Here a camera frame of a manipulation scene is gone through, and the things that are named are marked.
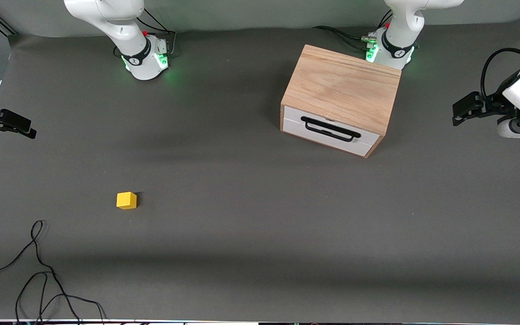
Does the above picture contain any wooden drawer cabinet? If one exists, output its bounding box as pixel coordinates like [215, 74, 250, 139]
[280, 44, 402, 158]

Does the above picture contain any black left arm wrist cable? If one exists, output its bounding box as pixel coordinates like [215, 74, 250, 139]
[480, 47, 520, 102]

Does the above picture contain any black arm base cable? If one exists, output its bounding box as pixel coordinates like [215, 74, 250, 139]
[313, 25, 370, 42]
[135, 8, 177, 57]
[339, 32, 370, 51]

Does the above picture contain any black left arm base cable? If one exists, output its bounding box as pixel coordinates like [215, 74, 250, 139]
[339, 32, 370, 51]
[313, 25, 370, 42]

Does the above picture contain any dark grey table mat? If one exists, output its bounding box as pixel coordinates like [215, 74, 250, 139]
[0, 16, 520, 322]

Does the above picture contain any wooden drawer with white front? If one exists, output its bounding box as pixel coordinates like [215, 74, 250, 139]
[283, 105, 381, 147]

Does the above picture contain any black drawer handle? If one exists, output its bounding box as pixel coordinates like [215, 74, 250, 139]
[301, 116, 361, 143]

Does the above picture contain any yellow cube block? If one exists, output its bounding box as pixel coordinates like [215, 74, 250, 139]
[116, 192, 137, 210]

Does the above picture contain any thin black loose cable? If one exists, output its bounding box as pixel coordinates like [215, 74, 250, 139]
[15, 271, 107, 325]
[0, 220, 82, 325]

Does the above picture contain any black right arm base cable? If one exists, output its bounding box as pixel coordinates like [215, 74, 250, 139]
[135, 8, 177, 57]

